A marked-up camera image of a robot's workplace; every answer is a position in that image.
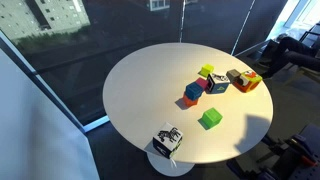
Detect white table pedestal base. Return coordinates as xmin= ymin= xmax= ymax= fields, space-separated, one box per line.
xmin=146 ymin=151 xmax=196 ymax=178

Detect pink plastic block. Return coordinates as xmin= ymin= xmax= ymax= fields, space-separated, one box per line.
xmin=195 ymin=77 xmax=210 ymax=91

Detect white partition panel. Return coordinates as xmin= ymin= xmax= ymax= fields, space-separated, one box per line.
xmin=0 ymin=48 xmax=101 ymax=180

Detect grey plastic block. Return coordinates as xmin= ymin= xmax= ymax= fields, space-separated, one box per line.
xmin=225 ymin=68 xmax=242 ymax=84

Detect person's legs in dark trousers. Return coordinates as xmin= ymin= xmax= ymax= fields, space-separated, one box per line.
xmin=259 ymin=35 xmax=320 ymax=79

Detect orange plastic block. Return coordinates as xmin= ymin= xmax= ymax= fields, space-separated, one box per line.
xmin=182 ymin=93 xmax=200 ymax=108

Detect blue black stand with clamp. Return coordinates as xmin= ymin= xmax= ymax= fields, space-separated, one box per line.
xmin=226 ymin=123 xmax=320 ymax=180

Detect blue fabric cube with owl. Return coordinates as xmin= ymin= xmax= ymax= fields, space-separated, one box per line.
xmin=206 ymin=72 xmax=231 ymax=95

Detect light blue window frame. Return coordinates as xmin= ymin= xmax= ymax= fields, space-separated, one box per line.
xmin=0 ymin=29 xmax=111 ymax=134

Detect fabric cube with zebra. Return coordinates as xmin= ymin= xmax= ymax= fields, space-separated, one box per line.
xmin=152 ymin=121 xmax=184 ymax=160

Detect green plastic block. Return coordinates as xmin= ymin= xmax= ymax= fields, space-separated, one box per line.
xmin=201 ymin=107 xmax=224 ymax=130

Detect blue plastic block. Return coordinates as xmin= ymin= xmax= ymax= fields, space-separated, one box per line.
xmin=185 ymin=82 xmax=204 ymax=101

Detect grey building outside window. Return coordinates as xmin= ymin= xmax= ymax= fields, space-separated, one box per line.
xmin=0 ymin=0 xmax=91 ymax=41

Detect yellow-green plastic block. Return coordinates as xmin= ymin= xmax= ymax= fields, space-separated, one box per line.
xmin=199 ymin=63 xmax=215 ymax=78

